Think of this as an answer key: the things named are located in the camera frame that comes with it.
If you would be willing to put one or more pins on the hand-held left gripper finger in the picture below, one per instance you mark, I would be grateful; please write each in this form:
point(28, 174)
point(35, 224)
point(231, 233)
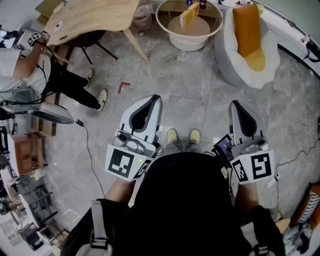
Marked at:
point(156, 120)
point(126, 120)

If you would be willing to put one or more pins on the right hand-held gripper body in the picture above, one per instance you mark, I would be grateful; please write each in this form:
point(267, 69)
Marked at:
point(260, 166)

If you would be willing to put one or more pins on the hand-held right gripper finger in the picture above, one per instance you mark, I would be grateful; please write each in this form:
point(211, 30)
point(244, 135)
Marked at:
point(233, 122)
point(258, 130)

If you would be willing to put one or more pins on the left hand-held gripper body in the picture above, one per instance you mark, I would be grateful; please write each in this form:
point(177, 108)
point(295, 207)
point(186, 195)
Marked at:
point(117, 162)

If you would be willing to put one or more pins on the white egg-shaped seat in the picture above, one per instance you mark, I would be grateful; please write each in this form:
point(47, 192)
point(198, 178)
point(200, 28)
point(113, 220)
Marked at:
point(227, 62)

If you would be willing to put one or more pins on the yellow book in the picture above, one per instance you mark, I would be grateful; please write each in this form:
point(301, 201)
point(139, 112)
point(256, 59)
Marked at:
point(190, 13)

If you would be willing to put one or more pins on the person's right forearm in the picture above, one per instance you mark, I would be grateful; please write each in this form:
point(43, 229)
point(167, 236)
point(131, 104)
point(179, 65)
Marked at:
point(246, 196)

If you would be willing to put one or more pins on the person's left forearm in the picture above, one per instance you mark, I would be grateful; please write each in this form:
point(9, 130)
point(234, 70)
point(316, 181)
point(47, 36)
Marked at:
point(120, 192)

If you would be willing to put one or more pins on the round glass coffee table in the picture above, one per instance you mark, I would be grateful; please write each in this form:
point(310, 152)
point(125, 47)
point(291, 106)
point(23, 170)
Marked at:
point(192, 32)

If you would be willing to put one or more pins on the white power adapter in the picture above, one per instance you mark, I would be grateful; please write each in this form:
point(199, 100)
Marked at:
point(272, 182)

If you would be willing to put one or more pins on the person's left yellow shoe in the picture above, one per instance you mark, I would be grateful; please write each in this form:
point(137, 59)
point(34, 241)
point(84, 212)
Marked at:
point(172, 136)

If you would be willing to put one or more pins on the person's yellow shoe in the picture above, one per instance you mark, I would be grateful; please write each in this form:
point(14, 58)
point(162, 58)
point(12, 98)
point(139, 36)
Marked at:
point(172, 136)
point(195, 136)

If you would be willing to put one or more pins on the small black monitor screen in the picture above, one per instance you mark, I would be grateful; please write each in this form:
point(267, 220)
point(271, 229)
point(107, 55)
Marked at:
point(223, 147)

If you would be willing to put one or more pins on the person's grey jeans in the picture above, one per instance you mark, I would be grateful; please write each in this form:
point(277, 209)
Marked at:
point(183, 147)

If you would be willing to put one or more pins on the person's right yellow shoe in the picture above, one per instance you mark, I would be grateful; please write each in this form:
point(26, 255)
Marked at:
point(195, 136)

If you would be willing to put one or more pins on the round wooden stool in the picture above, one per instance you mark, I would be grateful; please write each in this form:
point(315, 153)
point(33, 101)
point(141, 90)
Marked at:
point(283, 225)

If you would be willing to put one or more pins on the striped cushion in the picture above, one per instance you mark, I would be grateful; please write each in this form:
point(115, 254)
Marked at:
point(310, 205)

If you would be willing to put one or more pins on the person's black shirt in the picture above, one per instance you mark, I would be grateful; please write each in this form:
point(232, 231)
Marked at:
point(185, 200)

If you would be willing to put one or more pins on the orange armchair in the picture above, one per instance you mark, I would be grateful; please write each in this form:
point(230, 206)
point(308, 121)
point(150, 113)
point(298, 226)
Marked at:
point(316, 220)

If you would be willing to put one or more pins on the black chair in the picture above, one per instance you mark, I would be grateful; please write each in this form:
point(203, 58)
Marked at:
point(85, 40)

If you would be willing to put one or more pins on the small wooden cabinet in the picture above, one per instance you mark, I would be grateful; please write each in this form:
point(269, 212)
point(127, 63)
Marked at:
point(27, 155)

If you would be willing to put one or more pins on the orange cushion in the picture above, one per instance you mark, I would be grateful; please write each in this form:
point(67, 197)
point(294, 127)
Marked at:
point(246, 30)

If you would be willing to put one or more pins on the small white spray bottle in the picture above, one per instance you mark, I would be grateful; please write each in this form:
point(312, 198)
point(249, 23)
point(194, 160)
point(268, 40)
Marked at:
point(305, 38)

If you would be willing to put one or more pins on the pink mesh waste basket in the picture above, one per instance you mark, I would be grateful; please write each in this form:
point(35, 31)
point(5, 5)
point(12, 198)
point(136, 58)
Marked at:
point(143, 17)

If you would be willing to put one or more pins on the light wooden table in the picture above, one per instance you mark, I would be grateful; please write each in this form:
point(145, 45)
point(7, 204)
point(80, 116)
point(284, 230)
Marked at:
point(92, 17)

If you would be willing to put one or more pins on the green snack packet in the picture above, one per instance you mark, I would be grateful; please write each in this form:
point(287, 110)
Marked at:
point(261, 8)

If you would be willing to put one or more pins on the dark cola bottle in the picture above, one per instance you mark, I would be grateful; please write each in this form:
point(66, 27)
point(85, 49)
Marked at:
point(203, 3)

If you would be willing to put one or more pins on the cardboard box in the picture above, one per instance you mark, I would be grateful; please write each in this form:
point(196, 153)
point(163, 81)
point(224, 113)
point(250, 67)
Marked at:
point(47, 8)

